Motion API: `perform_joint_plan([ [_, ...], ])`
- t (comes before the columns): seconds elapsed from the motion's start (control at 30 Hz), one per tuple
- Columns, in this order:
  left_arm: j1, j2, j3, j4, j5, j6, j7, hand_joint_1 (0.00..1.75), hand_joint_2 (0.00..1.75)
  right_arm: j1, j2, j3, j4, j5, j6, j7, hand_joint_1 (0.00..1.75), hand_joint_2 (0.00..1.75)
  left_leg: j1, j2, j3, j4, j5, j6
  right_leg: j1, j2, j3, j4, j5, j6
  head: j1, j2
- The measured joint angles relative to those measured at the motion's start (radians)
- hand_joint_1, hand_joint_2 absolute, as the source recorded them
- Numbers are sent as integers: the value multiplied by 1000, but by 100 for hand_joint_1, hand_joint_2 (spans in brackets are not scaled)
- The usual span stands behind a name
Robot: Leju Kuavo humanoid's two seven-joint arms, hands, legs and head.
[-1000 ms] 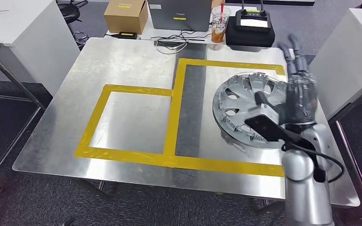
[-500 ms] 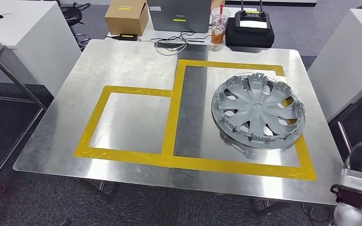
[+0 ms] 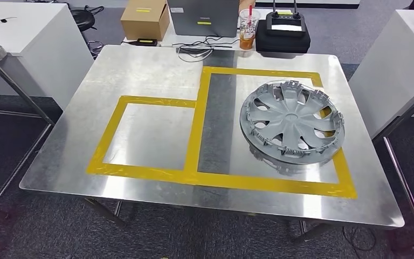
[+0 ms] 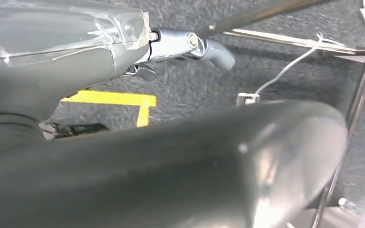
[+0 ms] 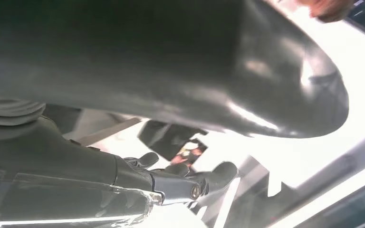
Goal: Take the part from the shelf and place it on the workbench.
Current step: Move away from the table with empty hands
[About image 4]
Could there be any small grey floor box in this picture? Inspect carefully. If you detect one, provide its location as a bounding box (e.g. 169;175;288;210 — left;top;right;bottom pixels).
236;93;261;107

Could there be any yellow floor tape square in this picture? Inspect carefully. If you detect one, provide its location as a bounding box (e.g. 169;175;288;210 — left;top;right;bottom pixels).
61;89;157;128

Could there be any thin white cable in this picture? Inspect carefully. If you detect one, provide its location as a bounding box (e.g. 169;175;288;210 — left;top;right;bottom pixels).
255;33;347;95

